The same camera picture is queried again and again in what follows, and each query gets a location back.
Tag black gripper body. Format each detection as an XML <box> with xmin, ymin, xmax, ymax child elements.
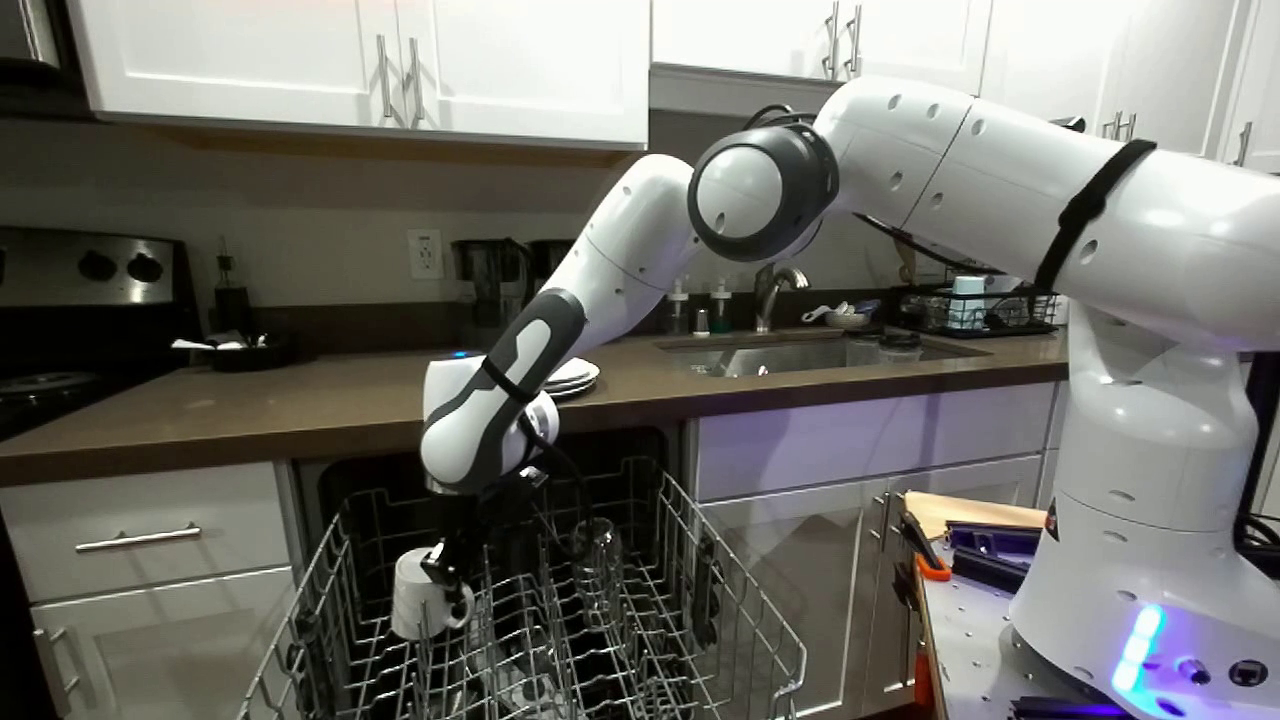
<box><xmin>439</xmin><ymin>485</ymin><xmax>531</xmax><ymax>576</ymax></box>

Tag white upper cabinets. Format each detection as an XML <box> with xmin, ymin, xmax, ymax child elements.
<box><xmin>66</xmin><ymin>0</ymin><xmax>1280</xmax><ymax>167</ymax></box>

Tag black dish drying rack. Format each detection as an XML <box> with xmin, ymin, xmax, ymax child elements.
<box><xmin>895</xmin><ymin>271</ymin><xmax>1067</xmax><ymax>339</ymax></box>

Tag dark bottle on counter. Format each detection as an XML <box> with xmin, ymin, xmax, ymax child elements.
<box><xmin>211</xmin><ymin>246</ymin><xmax>256</xmax><ymax>336</ymax></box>

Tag white wall outlet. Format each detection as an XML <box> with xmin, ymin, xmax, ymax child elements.
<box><xmin>407</xmin><ymin>230</ymin><xmax>445</xmax><ymax>280</ymax></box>

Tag steel kitchen sink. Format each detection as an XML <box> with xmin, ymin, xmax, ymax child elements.
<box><xmin>666</xmin><ymin>336</ymin><xmax>963</xmax><ymax>378</ymax></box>

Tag black coffee maker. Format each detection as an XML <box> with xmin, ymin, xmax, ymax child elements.
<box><xmin>450</xmin><ymin>237</ymin><xmax>535</xmax><ymax>328</ymax></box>

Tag white lower drawer cabinet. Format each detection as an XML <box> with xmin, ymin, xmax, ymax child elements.
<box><xmin>0</xmin><ymin>463</ymin><xmax>290</xmax><ymax>720</ymax></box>

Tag orange handled tool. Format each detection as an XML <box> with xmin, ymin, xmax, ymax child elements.
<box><xmin>895</xmin><ymin>511</ymin><xmax>951</xmax><ymax>583</ymax></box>

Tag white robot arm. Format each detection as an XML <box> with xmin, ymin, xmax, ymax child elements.
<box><xmin>418</xmin><ymin>76</ymin><xmax>1280</xmax><ymax>714</ymax></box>

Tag white cup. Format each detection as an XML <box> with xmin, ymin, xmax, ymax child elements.
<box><xmin>390</xmin><ymin>543</ymin><xmax>477</xmax><ymax>639</ymax></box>

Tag black stove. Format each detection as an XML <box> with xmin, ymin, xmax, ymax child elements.
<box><xmin>0</xmin><ymin>227</ymin><xmax>198</xmax><ymax>439</ymax></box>

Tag wire dishwasher rack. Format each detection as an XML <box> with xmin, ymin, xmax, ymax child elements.
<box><xmin>233</xmin><ymin>459</ymin><xmax>806</xmax><ymax>720</ymax></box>

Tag sink faucet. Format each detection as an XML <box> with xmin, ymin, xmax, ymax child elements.
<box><xmin>753</xmin><ymin>262</ymin><xmax>810</xmax><ymax>336</ymax></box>

